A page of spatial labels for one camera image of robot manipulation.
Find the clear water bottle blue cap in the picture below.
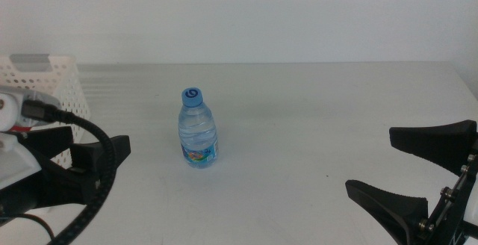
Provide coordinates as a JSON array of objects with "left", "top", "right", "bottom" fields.
[{"left": 177, "top": 87, "right": 220, "bottom": 170}]

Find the thick black camera cable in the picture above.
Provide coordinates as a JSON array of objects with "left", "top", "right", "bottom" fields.
[{"left": 21, "top": 99, "right": 118, "bottom": 245}]

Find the thin black wire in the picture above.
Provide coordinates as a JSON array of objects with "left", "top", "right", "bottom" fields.
[{"left": 0, "top": 212, "right": 57, "bottom": 243}]

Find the white perforated plastic basket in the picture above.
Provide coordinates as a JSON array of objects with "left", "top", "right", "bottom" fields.
[{"left": 0, "top": 53, "right": 92, "bottom": 170}]

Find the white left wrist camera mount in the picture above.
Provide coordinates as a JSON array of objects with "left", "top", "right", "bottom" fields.
[{"left": 0, "top": 85, "right": 63, "bottom": 190}]

